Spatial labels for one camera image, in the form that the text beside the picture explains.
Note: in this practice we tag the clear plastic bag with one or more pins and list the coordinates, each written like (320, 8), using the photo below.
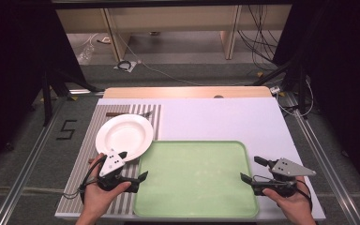
(86, 52)

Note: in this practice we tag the striped placemat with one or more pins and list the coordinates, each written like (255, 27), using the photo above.
(87, 137)

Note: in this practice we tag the black metal stand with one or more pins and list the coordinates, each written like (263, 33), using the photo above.
(293, 78)
(47, 103)

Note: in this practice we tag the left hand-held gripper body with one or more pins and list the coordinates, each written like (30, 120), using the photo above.
(112, 163)

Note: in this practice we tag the green tray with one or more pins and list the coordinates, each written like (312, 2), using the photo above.
(197, 181)

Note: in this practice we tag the white board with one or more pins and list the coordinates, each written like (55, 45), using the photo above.
(218, 120)

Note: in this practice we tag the wooden table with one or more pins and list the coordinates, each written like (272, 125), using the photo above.
(175, 92)

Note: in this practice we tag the person's right hand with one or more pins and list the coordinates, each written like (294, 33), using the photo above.
(292, 204)

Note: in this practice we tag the aluminium floor rail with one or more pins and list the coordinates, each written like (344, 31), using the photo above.
(322, 156)
(28, 165)

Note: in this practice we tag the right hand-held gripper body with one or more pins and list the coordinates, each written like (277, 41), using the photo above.
(286, 170)

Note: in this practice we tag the person's left hand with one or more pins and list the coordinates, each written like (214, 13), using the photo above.
(101, 197)

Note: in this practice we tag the white plate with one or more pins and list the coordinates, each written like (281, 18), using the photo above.
(123, 136)

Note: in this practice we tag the white plug adapter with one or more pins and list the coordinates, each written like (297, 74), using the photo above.
(275, 90)

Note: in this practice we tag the beige wooden desk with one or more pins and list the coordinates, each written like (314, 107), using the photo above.
(175, 18)

